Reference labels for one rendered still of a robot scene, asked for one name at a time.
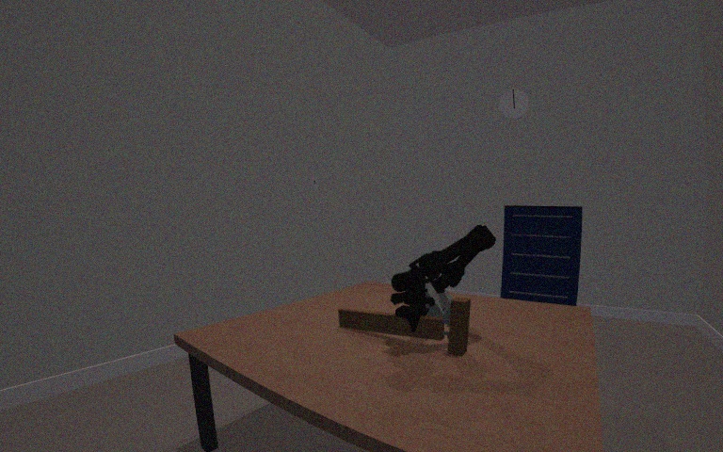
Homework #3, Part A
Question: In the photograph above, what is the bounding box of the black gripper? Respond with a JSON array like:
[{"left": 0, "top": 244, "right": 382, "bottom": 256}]
[{"left": 395, "top": 288, "right": 435, "bottom": 332}]

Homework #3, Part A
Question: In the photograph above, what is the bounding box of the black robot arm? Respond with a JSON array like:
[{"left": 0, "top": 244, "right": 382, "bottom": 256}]
[{"left": 390, "top": 225, "right": 496, "bottom": 305}]

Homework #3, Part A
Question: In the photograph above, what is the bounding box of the long wooden board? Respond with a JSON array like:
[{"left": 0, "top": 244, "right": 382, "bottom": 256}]
[{"left": 338, "top": 307, "right": 449, "bottom": 341}]

